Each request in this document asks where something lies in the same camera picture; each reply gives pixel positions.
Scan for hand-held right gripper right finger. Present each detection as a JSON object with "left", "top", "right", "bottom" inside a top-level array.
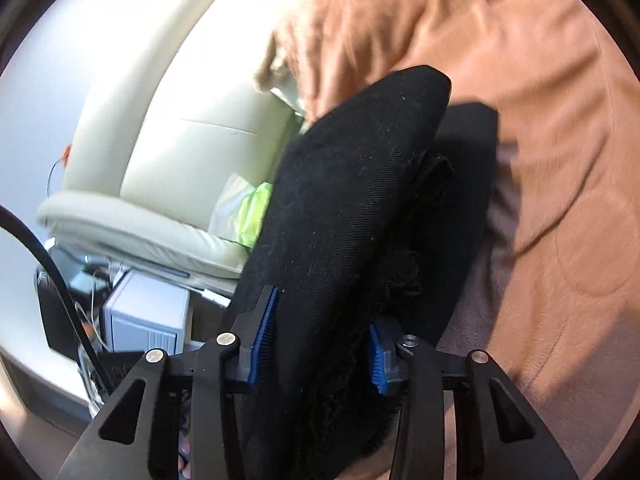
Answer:
[{"left": 367, "top": 317, "right": 581, "bottom": 480}]

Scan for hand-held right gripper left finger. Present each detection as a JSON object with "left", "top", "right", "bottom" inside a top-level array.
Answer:
[{"left": 55, "top": 284, "right": 281, "bottom": 480}]

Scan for black pants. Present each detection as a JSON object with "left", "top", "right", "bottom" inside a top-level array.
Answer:
[{"left": 217, "top": 65, "right": 501, "bottom": 480}]

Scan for white storage box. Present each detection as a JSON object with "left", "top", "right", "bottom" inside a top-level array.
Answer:
[{"left": 102, "top": 270, "right": 193, "bottom": 356}]

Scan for green plastic packet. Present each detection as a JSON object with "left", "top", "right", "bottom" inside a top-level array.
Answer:
[{"left": 237, "top": 182, "right": 275, "bottom": 248}]

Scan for clear plastic wrapper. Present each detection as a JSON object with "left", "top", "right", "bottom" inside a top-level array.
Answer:
[{"left": 207, "top": 172, "right": 256, "bottom": 236}]

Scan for cream padded headboard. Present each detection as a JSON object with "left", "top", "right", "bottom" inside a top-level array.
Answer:
[{"left": 37, "top": 0, "right": 306, "bottom": 281}]

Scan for black box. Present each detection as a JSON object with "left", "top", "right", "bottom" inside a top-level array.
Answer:
[{"left": 35, "top": 265, "right": 86, "bottom": 361}]

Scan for orange fleece blanket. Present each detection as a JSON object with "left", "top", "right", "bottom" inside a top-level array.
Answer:
[{"left": 252, "top": 0, "right": 640, "bottom": 480}]

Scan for thick black cable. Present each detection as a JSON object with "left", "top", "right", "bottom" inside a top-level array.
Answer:
[{"left": 0, "top": 205, "right": 118, "bottom": 396}]

